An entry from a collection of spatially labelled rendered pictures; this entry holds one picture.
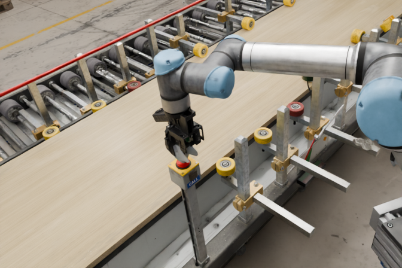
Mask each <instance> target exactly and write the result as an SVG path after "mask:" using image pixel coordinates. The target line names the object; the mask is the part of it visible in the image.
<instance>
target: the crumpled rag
mask: <svg viewBox="0 0 402 268"><path fill-rule="evenodd" d="M352 141H353V142H354V143H355V145H356V146H361V147H362V148H363V149H364V150H371V149H372V147H371V145H374V143H373V141H372V140H370V139H363V138H358V139H353V140H352Z"/></svg>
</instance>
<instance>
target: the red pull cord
mask: <svg viewBox="0 0 402 268"><path fill-rule="evenodd" d="M203 1H205V0H198V1H196V2H194V3H192V4H190V5H187V6H185V7H183V8H181V9H179V10H176V11H174V12H172V13H170V14H168V15H166V16H164V17H162V18H159V19H157V20H155V21H153V22H151V23H149V24H147V25H145V26H143V27H140V28H138V29H136V30H134V31H131V32H129V33H127V34H125V35H123V36H121V37H119V38H117V39H115V40H112V41H110V42H108V43H106V44H104V45H102V46H100V47H98V48H95V49H93V50H91V51H89V52H87V53H84V54H82V55H80V56H78V57H76V58H74V59H72V60H70V61H68V62H65V63H63V64H61V65H59V66H57V67H55V68H53V69H51V70H48V71H46V72H44V73H42V74H39V75H37V76H36V77H33V78H31V79H29V80H27V81H25V82H23V83H20V84H18V85H16V86H14V87H12V88H10V89H8V90H6V91H4V92H1V93H0V98H1V97H3V96H5V95H7V94H9V93H11V92H13V91H15V90H17V89H19V88H21V87H24V86H26V85H28V84H30V83H32V82H34V81H36V80H38V79H40V78H42V77H45V76H47V75H49V74H51V73H53V72H55V71H58V70H60V69H62V68H64V67H66V66H68V65H70V64H72V63H74V62H76V61H78V60H81V59H83V58H85V57H87V56H89V55H91V54H93V53H95V52H97V51H99V50H102V49H104V48H106V47H108V46H110V45H112V44H115V43H117V42H119V41H121V40H123V39H125V38H127V37H129V36H131V35H133V34H135V33H138V32H140V31H142V30H144V29H146V28H148V27H150V26H152V25H154V24H156V23H158V22H161V21H163V20H165V19H167V18H169V17H172V16H174V15H176V14H178V13H180V12H182V11H184V10H186V9H188V8H190V7H192V6H195V5H197V4H199V3H201V2H203Z"/></svg>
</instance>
